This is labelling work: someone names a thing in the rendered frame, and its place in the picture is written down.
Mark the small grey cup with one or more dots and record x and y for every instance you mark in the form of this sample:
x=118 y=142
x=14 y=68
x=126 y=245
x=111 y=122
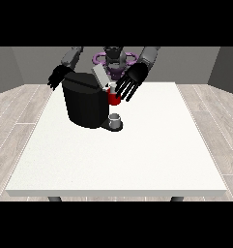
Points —
x=115 y=120

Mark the pale grey machine lid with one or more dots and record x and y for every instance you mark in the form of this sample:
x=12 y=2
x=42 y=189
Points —
x=100 y=75

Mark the small grey coffee pod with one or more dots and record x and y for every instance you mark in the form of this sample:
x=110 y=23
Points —
x=111 y=86

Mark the dark table leg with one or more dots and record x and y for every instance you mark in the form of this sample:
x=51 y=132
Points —
x=177 y=199
x=54 y=199

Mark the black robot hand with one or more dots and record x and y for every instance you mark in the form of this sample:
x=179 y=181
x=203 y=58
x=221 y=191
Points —
x=134 y=79
x=57 y=76

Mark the grey robot trunk purple rings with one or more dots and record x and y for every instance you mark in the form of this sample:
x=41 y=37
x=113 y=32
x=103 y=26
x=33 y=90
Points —
x=114 y=61

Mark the red pod holder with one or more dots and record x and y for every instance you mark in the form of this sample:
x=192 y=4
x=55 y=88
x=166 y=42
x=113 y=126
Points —
x=114 y=97

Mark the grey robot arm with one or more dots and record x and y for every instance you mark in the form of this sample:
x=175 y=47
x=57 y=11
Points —
x=148 y=56
x=71 y=58

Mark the black coffee machine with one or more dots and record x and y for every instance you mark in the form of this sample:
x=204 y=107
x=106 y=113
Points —
x=84 y=101

